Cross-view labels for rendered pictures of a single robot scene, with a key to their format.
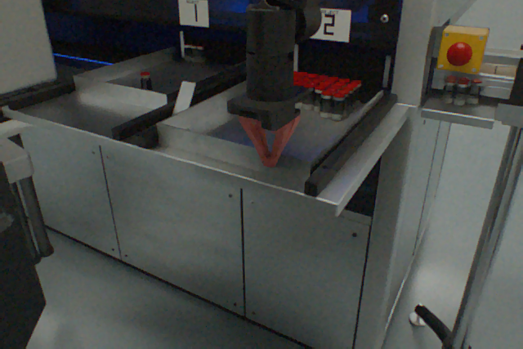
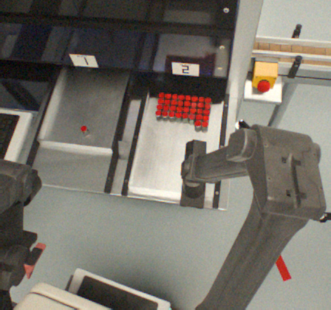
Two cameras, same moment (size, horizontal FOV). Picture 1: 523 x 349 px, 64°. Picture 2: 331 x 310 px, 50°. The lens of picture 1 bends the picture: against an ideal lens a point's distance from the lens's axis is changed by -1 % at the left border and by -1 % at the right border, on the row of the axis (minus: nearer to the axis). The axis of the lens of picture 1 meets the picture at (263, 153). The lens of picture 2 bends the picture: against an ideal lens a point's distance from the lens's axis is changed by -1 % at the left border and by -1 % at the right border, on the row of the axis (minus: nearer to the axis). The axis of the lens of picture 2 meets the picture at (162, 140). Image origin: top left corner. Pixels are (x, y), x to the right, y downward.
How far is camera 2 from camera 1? 0.83 m
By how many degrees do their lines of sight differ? 39
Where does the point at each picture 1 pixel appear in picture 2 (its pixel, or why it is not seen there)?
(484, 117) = (275, 100)
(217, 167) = (168, 201)
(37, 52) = not seen: outside the picture
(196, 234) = not seen: hidden behind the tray
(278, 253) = not seen: hidden behind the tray
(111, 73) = (48, 116)
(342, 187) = (225, 197)
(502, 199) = (284, 102)
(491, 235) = (278, 114)
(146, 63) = (57, 89)
